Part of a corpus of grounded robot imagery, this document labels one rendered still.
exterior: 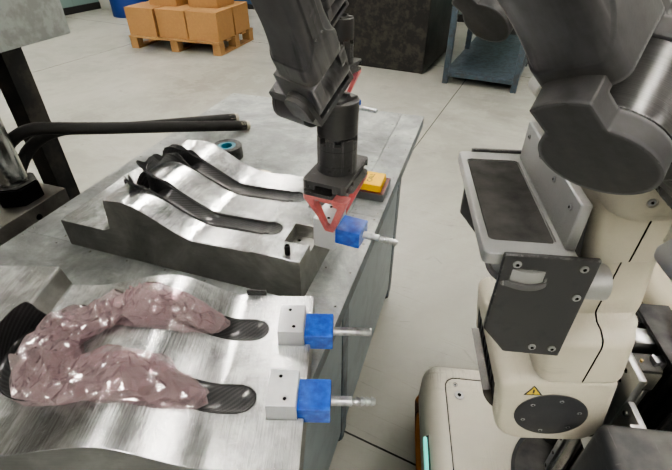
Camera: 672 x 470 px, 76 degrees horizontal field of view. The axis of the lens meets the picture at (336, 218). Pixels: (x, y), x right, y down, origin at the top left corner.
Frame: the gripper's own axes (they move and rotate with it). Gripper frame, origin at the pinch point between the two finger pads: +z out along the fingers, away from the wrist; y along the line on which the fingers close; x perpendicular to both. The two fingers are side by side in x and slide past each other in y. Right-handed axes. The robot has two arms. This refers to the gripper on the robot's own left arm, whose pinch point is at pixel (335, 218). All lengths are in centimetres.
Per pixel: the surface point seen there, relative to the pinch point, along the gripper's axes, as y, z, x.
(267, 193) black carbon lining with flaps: -11.6, 7.1, -19.6
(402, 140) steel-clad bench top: -63, 15, -4
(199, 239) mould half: 6.2, 7.0, -22.9
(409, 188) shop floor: -168, 95, -20
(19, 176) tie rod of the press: -1, 11, -78
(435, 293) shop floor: -88, 95, 12
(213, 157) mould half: -14.3, 3.3, -33.8
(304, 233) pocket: -3.6, 7.9, -7.5
